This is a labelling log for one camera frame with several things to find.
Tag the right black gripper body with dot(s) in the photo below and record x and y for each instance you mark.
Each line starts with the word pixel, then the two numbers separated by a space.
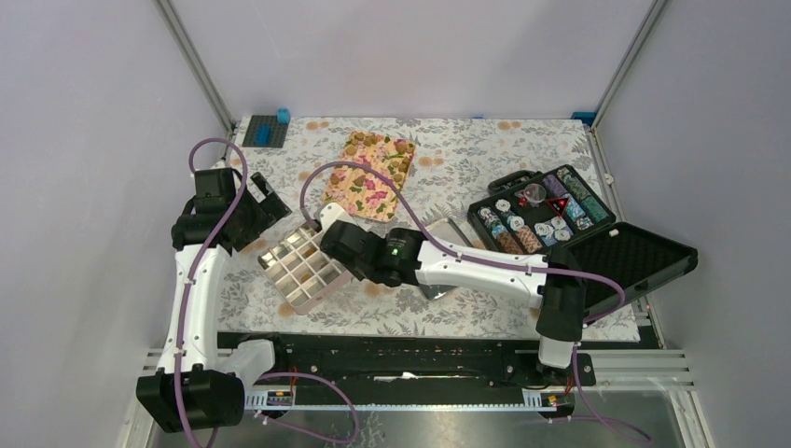
pixel 359 272

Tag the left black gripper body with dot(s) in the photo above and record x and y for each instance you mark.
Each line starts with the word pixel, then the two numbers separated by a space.
pixel 256 216

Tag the compartmented metal chocolate tin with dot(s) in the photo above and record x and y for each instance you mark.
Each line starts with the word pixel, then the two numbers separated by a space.
pixel 304 275

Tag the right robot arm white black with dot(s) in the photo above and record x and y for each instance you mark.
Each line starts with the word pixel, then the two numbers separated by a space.
pixel 532 279

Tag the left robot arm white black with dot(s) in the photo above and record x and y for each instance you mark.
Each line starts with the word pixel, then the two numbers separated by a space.
pixel 191 380

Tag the grey lego baseplate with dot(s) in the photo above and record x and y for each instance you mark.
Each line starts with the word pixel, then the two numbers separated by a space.
pixel 265 131

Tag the floral rectangular tray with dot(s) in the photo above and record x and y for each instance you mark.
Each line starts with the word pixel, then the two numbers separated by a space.
pixel 362 194

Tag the floral table mat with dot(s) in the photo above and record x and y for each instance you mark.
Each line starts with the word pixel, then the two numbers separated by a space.
pixel 455 161

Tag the black poker chip case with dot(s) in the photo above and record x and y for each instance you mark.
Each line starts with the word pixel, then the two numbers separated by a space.
pixel 575 218

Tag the clear plastic cup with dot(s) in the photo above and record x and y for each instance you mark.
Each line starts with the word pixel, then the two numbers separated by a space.
pixel 534 194

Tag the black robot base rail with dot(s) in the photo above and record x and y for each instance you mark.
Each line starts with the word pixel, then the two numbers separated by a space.
pixel 391 372

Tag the blue corner bracket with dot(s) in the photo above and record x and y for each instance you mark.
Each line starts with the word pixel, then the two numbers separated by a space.
pixel 585 117

